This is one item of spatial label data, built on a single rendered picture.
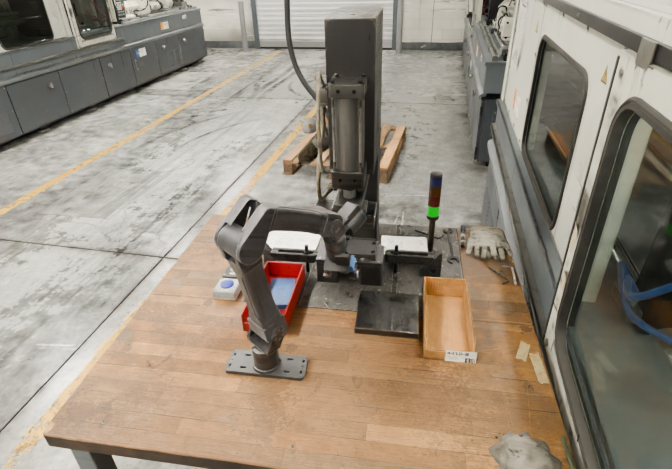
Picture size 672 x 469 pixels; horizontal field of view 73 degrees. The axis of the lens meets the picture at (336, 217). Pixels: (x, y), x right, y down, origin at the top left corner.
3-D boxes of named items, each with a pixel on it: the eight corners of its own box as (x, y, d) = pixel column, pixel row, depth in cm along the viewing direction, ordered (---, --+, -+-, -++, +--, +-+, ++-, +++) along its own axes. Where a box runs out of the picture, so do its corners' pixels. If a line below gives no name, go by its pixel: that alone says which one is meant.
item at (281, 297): (264, 312, 131) (263, 304, 129) (272, 279, 144) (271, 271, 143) (288, 312, 131) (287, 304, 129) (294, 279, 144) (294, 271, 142)
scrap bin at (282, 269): (243, 331, 125) (240, 314, 122) (268, 276, 147) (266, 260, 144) (285, 335, 123) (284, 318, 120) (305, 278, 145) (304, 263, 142)
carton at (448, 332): (423, 360, 115) (425, 338, 111) (422, 297, 137) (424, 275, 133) (475, 365, 113) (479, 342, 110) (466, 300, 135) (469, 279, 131)
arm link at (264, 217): (324, 204, 116) (225, 192, 93) (350, 216, 111) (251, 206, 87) (310, 249, 118) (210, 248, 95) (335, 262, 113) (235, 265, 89)
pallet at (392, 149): (320, 132, 534) (319, 120, 527) (405, 137, 510) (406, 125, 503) (283, 173, 434) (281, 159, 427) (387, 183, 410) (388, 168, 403)
